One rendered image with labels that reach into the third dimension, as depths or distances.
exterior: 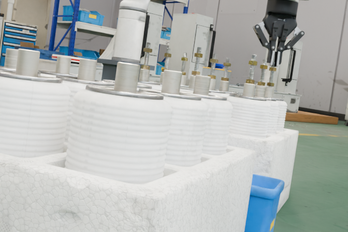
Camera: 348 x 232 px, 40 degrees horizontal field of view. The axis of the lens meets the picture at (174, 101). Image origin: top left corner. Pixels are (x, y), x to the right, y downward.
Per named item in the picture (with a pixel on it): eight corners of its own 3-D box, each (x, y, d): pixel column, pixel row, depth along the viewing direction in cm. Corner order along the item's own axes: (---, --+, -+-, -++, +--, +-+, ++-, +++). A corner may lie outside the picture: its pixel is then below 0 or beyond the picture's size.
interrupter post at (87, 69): (72, 83, 61) (75, 57, 61) (82, 84, 63) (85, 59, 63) (88, 85, 60) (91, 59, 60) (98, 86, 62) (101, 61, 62)
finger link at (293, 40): (302, 29, 117) (284, 44, 117) (307, 35, 117) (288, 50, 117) (299, 30, 120) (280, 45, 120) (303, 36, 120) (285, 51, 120)
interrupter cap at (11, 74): (-30, 74, 48) (-29, 67, 48) (20, 77, 55) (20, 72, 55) (31, 84, 46) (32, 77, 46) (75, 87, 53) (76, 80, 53)
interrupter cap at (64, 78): (43, 79, 59) (43, 74, 59) (76, 82, 66) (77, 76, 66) (95, 88, 57) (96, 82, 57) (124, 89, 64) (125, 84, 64)
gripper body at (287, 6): (295, 3, 122) (289, 40, 122) (262, -2, 121) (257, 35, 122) (304, -1, 114) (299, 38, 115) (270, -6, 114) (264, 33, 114)
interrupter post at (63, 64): (51, 75, 76) (53, 55, 76) (59, 76, 78) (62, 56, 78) (63, 77, 75) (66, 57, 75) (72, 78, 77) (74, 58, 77)
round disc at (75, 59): (43, 59, 340) (44, 51, 340) (81, 64, 360) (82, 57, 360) (63, 62, 318) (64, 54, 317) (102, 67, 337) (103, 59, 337)
